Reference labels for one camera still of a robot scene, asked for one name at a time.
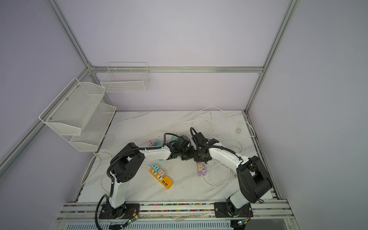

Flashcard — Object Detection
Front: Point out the pink plug purple strip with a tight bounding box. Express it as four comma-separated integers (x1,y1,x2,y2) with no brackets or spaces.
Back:
197,163,204,173

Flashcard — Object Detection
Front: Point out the purple power strip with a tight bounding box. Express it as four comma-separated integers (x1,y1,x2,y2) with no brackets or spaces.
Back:
197,162,207,176

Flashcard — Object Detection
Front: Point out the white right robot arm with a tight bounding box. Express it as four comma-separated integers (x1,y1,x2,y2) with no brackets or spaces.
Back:
190,128,273,217

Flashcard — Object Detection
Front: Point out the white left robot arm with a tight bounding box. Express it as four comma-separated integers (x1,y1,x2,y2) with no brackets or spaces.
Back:
106,136,195,209

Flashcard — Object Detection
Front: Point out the pink plug on orange strip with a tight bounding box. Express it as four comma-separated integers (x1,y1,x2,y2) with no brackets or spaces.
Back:
158,169,165,178

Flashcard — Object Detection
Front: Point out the green plug on orange strip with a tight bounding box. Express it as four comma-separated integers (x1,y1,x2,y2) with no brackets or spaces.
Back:
152,164,160,172

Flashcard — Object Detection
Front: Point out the teal triangular power strip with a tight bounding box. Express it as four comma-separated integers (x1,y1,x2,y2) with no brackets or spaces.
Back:
152,141,163,147

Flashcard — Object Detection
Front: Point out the orange power strip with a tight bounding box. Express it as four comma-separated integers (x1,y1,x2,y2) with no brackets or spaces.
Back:
150,169,173,189

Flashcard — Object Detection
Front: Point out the small white mesh shelf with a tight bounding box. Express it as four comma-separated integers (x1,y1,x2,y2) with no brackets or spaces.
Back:
69,103,116,152

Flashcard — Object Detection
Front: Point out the large white mesh shelf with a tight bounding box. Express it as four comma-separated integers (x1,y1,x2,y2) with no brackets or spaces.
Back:
38,78,105,136

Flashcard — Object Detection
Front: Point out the black corrugated cable hose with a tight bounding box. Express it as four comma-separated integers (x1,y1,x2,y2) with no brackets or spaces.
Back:
94,133,180,230

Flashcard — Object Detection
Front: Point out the white cable of blue strip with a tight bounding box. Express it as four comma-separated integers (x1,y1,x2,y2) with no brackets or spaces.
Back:
172,106,256,139

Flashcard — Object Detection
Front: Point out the white cable of purple strip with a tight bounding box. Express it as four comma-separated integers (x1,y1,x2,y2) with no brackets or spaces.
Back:
202,137,245,187

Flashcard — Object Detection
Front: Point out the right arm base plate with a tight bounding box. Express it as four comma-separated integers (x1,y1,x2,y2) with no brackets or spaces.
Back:
214,202,254,218

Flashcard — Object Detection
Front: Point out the aluminium front rail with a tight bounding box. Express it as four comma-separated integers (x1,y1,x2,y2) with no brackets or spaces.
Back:
57,200,295,222

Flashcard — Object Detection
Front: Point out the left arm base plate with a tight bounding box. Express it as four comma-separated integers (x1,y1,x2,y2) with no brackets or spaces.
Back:
99,202,140,219

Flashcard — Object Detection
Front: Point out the white wire basket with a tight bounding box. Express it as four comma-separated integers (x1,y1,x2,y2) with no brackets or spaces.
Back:
100,62,150,93

